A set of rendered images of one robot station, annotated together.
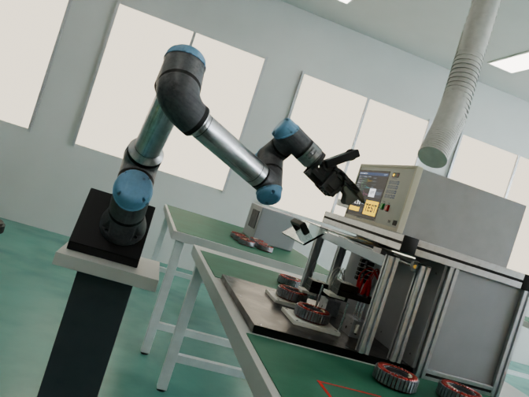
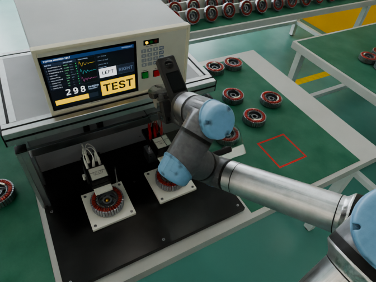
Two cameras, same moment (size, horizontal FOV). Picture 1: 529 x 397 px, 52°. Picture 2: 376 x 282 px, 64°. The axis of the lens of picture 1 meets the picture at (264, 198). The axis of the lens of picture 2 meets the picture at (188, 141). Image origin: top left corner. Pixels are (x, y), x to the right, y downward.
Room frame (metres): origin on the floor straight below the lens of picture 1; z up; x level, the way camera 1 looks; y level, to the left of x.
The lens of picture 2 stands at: (1.86, 0.42, 1.71)
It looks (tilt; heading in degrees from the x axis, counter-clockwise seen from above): 45 degrees down; 250
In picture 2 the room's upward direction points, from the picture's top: 6 degrees clockwise
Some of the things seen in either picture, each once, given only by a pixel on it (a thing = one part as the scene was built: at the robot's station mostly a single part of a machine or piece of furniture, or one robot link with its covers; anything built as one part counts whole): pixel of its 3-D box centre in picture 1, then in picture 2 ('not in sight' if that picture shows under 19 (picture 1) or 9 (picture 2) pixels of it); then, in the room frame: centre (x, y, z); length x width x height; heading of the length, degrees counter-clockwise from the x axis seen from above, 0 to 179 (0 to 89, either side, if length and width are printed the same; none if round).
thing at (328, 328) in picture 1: (309, 320); (169, 181); (1.67, -0.25, 0.78); 0.15 x 0.15 x 0.01; 13
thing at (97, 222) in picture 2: (290, 301); (108, 205); (1.91, -0.19, 0.78); 0.15 x 0.15 x 0.01; 13
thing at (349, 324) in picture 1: (353, 326); (154, 151); (1.70, -0.39, 0.80); 0.08 x 0.05 x 0.06; 13
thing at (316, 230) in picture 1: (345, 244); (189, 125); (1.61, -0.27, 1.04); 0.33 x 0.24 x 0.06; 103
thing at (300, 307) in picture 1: (312, 313); (170, 177); (1.67, -0.25, 0.80); 0.11 x 0.11 x 0.04
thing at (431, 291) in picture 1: (381, 288); (113, 121); (1.84, -0.47, 0.92); 0.66 x 0.01 x 0.30; 13
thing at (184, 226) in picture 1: (223, 281); not in sight; (4.15, 0.10, 0.37); 1.85 x 1.10 x 0.75; 13
